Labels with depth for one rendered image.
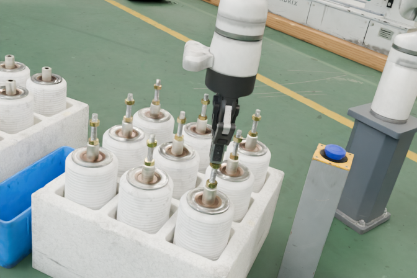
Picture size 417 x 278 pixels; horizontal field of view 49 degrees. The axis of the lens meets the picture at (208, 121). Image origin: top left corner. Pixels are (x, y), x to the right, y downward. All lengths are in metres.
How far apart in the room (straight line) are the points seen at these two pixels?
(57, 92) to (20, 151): 0.18
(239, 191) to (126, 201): 0.21
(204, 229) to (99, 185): 0.22
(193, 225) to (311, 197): 0.26
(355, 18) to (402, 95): 1.84
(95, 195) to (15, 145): 0.28
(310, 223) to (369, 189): 0.33
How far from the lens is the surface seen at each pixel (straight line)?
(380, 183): 1.24
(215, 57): 0.65
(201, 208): 0.77
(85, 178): 0.85
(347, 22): 3.01
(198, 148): 0.98
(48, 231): 0.93
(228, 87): 0.65
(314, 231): 0.95
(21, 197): 1.11
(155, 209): 0.81
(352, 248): 1.22
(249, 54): 0.64
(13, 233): 0.97
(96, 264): 0.89
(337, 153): 0.88
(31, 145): 1.12
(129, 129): 0.95
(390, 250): 1.27
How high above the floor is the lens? 0.70
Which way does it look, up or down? 25 degrees down
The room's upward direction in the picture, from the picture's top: 10 degrees clockwise
